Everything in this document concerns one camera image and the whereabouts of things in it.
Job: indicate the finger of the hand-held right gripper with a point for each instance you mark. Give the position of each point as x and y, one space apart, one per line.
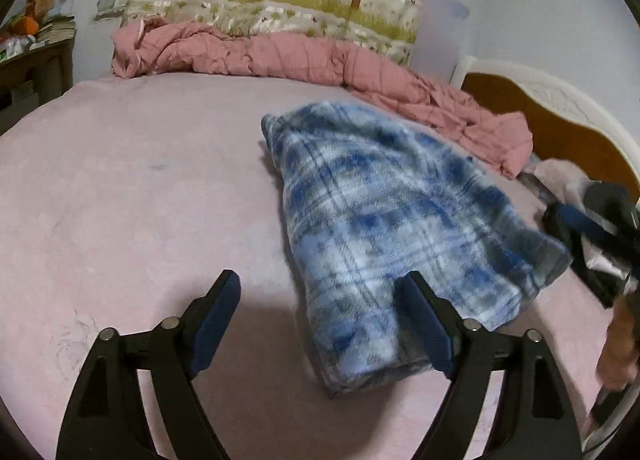
582 220

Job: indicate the orange plush toy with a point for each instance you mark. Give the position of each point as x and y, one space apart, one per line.
26 25

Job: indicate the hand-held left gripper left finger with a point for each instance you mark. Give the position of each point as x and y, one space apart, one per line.
215 325

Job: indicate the dark wooden side table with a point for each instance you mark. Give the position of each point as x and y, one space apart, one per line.
35 63

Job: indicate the person's right forearm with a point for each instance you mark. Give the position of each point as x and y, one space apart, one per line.
617 350

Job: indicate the stack of books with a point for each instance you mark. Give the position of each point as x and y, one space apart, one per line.
57 28

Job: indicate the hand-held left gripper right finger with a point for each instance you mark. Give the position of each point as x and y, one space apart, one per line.
425 325

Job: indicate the white and brown headboard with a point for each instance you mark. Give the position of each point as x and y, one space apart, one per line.
525 105

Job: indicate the bed with pink sheet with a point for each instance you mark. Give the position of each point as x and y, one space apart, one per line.
125 190

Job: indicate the pink checked quilt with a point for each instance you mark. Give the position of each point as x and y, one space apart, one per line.
300 55

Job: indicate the blue plaid shirt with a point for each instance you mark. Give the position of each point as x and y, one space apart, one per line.
375 200

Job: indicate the white plastic bag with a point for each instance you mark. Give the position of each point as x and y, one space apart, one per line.
15 46

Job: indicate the black garment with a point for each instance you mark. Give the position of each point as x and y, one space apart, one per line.
600 290

